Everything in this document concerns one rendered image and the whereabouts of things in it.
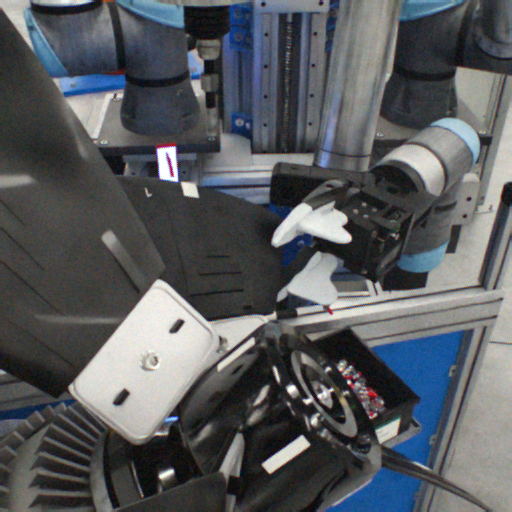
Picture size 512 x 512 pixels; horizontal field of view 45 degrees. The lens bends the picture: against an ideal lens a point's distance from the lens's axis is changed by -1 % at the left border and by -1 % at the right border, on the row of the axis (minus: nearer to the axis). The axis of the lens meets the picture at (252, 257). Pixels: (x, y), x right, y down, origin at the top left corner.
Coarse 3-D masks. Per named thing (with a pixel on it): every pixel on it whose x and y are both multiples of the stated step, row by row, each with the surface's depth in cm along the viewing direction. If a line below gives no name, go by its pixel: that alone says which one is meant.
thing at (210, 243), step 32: (128, 192) 64; (160, 192) 66; (160, 224) 61; (192, 224) 62; (224, 224) 63; (256, 224) 66; (160, 256) 57; (192, 256) 58; (224, 256) 58; (256, 256) 60; (192, 288) 54; (224, 288) 54; (256, 288) 55
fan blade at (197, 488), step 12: (192, 480) 25; (204, 480) 26; (216, 480) 28; (168, 492) 22; (180, 492) 23; (192, 492) 24; (204, 492) 26; (216, 492) 27; (132, 504) 20; (144, 504) 21; (156, 504) 21; (168, 504) 22; (180, 504) 23; (192, 504) 24; (204, 504) 26; (216, 504) 27
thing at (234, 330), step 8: (224, 320) 52; (232, 320) 52; (240, 320) 52; (248, 320) 52; (256, 320) 52; (264, 320) 52; (216, 328) 51; (224, 328) 51; (232, 328) 51; (240, 328) 51; (248, 328) 51; (224, 336) 50; (232, 336) 50; (240, 336) 50; (232, 344) 50; (216, 352) 49
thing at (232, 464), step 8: (240, 440) 34; (232, 448) 33; (240, 448) 33; (232, 456) 32; (240, 456) 35; (224, 464) 31; (232, 464) 31; (240, 464) 35; (224, 472) 30; (232, 472) 33; (232, 496) 35; (232, 504) 36
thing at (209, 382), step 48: (288, 336) 43; (192, 384) 41; (240, 384) 37; (288, 384) 36; (336, 384) 45; (192, 432) 38; (240, 432) 36; (288, 432) 35; (336, 432) 38; (144, 480) 38; (288, 480) 36; (336, 480) 36
